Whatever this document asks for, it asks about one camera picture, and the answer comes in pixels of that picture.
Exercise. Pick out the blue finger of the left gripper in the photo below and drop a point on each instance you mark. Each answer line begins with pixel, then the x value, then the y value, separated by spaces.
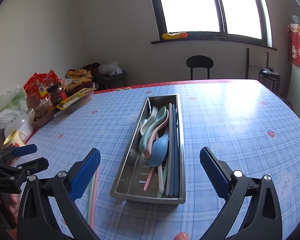
pixel 24 150
pixel 32 167

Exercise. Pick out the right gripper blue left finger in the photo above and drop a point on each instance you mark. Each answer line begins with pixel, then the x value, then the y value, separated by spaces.
pixel 82 172

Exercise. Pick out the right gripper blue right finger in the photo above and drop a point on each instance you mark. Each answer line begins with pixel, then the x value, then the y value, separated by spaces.
pixel 215 173

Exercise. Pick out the pink chopstick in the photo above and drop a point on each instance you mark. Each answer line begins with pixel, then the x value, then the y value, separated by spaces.
pixel 94 200

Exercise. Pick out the blue plastic spoon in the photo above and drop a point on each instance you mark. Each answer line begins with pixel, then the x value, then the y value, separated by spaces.
pixel 159 150

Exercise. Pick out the pink plastic spoon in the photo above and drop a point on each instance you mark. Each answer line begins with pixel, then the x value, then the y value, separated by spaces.
pixel 152 138

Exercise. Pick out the teal plastic spoon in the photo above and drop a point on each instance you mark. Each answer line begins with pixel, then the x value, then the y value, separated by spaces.
pixel 159 119

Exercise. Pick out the cream white plastic spoon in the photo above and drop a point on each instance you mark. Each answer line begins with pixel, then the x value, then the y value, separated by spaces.
pixel 149 121

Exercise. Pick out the person's right hand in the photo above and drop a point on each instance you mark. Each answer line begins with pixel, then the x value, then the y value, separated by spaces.
pixel 182 236

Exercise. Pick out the cream mug with print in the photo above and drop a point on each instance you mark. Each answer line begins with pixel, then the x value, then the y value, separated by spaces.
pixel 15 138

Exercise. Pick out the brown pastry box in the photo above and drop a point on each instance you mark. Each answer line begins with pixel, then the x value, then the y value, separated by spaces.
pixel 43 113

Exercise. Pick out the white plastic bag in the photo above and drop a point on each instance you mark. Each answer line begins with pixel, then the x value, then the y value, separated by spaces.
pixel 13 104

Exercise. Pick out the blue plaid table mat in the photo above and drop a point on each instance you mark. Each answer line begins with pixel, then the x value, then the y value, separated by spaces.
pixel 241 121

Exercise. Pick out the red snack bags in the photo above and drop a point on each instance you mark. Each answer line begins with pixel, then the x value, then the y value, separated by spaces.
pixel 37 84

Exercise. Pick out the stainless steel utensil tray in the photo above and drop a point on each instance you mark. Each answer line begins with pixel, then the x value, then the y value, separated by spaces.
pixel 134 169

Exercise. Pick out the dark sauce jar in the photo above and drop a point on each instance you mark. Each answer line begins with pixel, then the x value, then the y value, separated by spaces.
pixel 56 93

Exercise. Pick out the yellow packaged food tray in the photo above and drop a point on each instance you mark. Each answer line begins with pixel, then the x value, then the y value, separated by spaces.
pixel 74 98

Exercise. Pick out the yellow snack packages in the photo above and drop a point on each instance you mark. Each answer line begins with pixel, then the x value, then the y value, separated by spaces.
pixel 80 79

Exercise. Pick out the black side chair with bag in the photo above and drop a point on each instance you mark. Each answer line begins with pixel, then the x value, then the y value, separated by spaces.
pixel 106 77

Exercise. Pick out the black electric pressure cooker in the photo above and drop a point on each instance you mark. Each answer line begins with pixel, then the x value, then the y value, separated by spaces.
pixel 270 79

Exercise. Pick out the black round stool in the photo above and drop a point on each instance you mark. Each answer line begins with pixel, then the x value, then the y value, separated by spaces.
pixel 199 61

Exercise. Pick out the black metal rack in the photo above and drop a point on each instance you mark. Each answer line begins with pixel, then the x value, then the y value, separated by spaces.
pixel 255 60

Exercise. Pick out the yellow orange toy on sill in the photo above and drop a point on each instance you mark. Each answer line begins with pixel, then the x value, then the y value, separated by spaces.
pixel 174 36

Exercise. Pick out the red cloth on refrigerator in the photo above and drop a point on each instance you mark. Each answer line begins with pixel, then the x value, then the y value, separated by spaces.
pixel 294 43

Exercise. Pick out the window with dark frame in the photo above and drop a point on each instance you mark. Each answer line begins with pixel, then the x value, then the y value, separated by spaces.
pixel 240 21

